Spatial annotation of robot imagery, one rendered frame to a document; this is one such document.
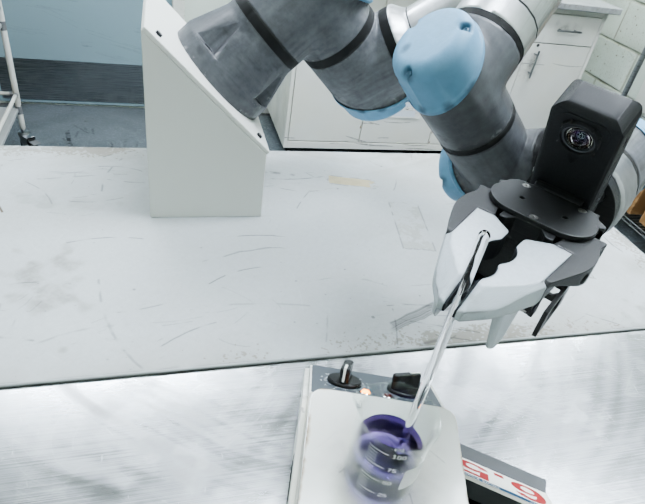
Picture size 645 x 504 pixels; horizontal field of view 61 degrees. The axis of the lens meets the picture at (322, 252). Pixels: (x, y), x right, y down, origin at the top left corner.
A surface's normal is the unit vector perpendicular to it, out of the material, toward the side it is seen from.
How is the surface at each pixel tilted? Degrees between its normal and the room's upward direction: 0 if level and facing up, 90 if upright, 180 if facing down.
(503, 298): 42
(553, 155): 119
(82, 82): 90
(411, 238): 0
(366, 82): 100
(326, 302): 0
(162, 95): 90
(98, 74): 90
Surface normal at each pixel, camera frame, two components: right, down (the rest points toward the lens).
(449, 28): -0.57, -0.47
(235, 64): 0.28, 0.23
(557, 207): 0.14, -0.79
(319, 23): 0.26, 0.72
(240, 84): 0.49, 0.44
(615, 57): -0.96, 0.04
